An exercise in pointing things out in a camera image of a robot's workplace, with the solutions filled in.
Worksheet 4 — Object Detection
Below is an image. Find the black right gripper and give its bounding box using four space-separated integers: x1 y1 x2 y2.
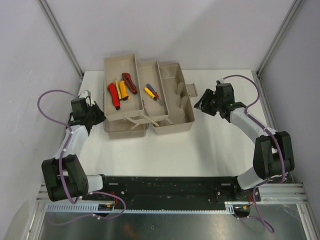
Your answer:
194 88 223 117

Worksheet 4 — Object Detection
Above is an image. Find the red folding knife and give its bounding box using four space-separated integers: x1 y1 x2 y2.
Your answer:
107 82 121 111

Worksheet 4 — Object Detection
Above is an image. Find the yellow utility knife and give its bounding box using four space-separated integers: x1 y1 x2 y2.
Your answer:
119 80 130 101

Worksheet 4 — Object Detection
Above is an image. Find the yellow black box cutter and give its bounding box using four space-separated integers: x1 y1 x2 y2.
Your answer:
115 79 122 101

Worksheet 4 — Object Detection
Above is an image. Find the red black utility knife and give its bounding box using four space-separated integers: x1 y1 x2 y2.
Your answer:
121 72 138 95

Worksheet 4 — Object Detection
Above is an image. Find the beige plastic tool box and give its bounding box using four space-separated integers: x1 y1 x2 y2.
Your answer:
103 53 198 140

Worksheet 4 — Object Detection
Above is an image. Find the large blue red screwdriver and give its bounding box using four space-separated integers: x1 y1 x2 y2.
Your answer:
142 99 149 116

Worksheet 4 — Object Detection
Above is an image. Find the yellow handle screwdriver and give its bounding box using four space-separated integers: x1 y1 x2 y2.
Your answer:
144 87 158 101

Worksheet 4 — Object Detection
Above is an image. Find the small blue red screwdriver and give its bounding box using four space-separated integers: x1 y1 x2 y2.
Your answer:
146 83 165 106

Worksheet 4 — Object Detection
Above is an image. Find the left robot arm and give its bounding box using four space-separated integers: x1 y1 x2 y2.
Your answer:
41 96 111 203

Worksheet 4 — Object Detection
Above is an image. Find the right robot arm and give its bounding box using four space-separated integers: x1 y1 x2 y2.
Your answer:
194 82 295 201

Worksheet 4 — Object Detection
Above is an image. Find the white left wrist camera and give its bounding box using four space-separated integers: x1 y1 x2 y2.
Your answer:
77 89 96 106

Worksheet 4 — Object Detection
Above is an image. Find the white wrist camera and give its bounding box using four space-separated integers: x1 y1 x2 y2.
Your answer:
216 78 225 85
77 89 96 106

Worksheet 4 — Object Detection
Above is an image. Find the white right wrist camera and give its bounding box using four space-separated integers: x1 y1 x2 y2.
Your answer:
216 78 225 85

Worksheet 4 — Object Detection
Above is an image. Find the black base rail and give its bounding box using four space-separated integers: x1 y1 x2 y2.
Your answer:
84 176 261 213

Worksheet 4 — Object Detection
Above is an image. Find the white cable duct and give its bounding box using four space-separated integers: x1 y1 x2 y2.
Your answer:
44 202 249 214

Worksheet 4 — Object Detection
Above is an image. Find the left aluminium frame post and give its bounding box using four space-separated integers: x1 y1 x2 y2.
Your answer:
37 0 84 79

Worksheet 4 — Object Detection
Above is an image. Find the aluminium frame post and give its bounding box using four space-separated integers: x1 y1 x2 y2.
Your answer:
255 0 306 78
37 0 84 79

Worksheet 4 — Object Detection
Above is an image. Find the right aluminium frame post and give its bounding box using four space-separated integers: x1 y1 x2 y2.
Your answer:
255 0 306 78

